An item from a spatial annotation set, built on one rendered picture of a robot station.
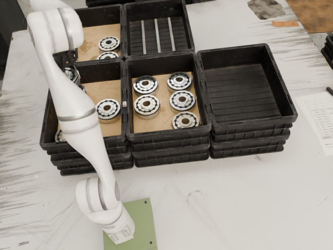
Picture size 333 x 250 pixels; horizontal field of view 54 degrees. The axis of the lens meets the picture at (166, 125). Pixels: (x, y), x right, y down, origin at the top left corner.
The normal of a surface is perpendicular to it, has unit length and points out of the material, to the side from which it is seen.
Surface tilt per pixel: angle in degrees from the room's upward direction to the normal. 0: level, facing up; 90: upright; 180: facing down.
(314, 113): 0
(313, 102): 0
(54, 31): 58
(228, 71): 0
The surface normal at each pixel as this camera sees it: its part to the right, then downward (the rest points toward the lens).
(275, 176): -0.07, -0.59
